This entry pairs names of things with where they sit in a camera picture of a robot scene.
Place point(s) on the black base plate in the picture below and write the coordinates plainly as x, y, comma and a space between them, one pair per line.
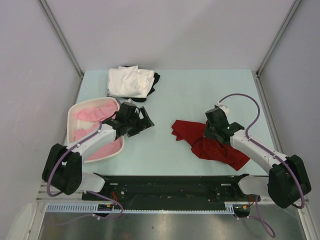
171, 192

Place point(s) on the red t-shirt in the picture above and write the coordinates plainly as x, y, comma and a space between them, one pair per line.
206, 148

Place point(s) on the slotted cable duct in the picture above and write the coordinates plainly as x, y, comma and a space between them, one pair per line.
104, 208

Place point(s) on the pink t-shirt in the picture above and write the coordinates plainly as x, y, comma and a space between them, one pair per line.
95, 125

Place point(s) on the left aluminium frame post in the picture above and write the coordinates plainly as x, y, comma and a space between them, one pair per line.
56, 28

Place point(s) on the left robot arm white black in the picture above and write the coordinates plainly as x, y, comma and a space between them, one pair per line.
63, 171

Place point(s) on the white plastic basin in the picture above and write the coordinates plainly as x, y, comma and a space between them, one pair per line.
72, 112

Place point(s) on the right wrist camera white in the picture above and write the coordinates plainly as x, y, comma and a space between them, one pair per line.
224, 108

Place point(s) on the folded white t-shirt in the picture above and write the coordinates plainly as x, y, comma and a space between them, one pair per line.
129, 82

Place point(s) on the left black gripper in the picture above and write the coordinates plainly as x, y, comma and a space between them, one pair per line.
146, 122

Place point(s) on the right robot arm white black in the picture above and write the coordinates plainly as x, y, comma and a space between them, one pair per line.
287, 179

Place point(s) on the right aluminium frame post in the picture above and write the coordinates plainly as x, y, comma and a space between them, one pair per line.
279, 35

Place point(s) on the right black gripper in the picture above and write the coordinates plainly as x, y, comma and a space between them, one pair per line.
206, 132

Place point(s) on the aluminium frame post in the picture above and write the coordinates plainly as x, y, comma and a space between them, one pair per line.
279, 35
56, 28

